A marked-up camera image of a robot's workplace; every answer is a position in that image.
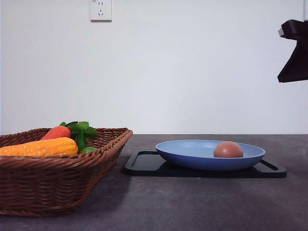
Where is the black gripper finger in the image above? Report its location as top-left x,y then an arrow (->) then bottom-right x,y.
277,19 -> 308,83

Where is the orange toy carrot with leaves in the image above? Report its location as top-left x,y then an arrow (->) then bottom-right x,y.
41,121 -> 98,153

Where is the brown woven wicker basket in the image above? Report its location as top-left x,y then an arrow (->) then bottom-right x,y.
0,128 -> 133,218

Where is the dark green rectangular tray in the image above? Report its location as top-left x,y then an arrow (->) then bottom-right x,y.
124,151 -> 287,178

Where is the white wall power outlet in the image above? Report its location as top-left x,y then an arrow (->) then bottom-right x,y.
90,0 -> 112,23

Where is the yellow toy corn cob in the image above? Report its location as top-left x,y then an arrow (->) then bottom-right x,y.
0,137 -> 78,157

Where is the brown egg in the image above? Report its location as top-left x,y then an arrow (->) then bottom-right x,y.
214,141 -> 243,157

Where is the light blue round plate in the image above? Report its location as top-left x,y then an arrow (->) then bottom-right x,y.
156,140 -> 265,170

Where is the green toy vegetable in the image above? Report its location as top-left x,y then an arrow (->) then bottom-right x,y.
80,146 -> 98,154

